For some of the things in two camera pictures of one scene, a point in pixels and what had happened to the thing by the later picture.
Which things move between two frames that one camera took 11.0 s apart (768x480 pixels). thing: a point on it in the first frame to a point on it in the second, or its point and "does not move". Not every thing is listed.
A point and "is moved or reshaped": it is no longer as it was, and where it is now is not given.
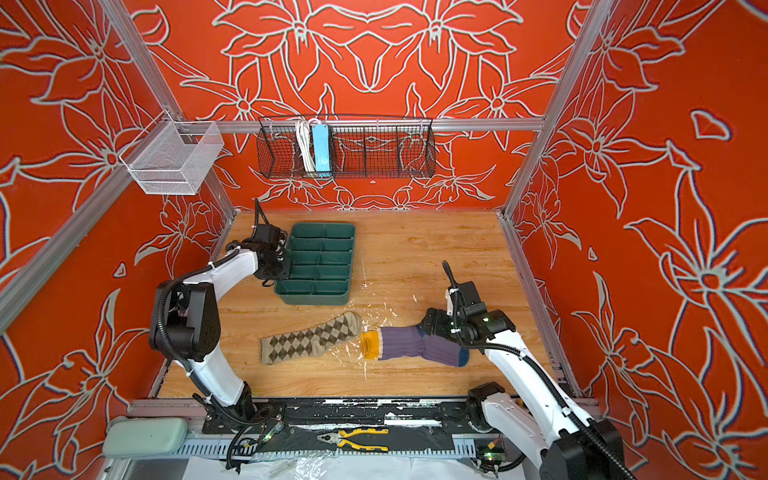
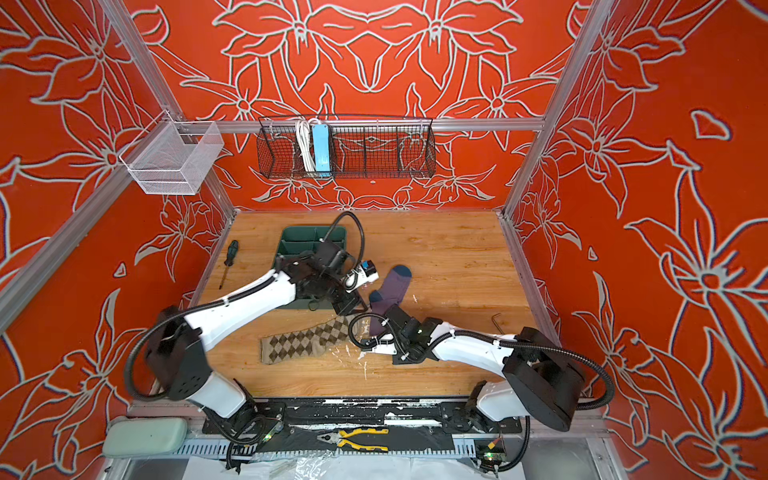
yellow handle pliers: [339, 435] does not move
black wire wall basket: [360, 147] does not move
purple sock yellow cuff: [410, 342] is moved or reshaped
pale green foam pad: [143, 436] does not move
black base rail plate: [324, 415] does not move
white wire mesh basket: [173, 157] does not move
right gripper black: [438, 328] to [401, 361]
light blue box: [320, 134] does not move
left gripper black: [285, 272] to [350, 305]
